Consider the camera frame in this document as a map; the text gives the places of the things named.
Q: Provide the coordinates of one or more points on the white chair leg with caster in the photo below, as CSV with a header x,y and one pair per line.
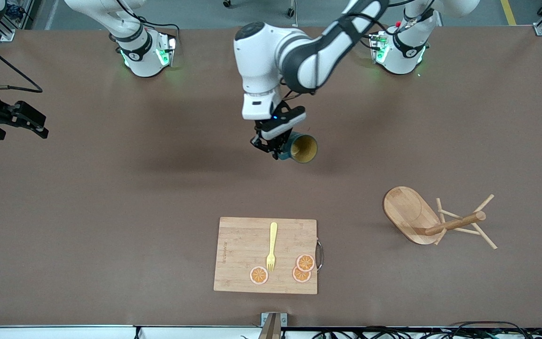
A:
x,y
291,9

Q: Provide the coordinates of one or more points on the white edge rail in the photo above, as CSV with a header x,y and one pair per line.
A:
x,y
40,332

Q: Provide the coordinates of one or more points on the dark blue bundle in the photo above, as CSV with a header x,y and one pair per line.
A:
x,y
14,10

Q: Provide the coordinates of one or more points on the aluminium camera mast bracket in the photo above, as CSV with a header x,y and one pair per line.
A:
x,y
273,325

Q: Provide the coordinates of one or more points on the yellow plastic fork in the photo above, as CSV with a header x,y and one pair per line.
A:
x,y
273,235

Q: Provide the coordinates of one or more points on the bamboo cutting board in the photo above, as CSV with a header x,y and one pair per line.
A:
x,y
243,254

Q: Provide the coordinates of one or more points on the toy orange slice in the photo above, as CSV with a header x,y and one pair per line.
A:
x,y
300,277
305,262
259,275

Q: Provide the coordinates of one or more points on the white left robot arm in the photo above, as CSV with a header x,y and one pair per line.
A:
x,y
261,56

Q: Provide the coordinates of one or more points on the teal ribbed mug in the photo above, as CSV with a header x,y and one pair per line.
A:
x,y
305,148

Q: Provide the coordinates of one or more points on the wooden mug tree rack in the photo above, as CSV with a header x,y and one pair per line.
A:
x,y
407,212

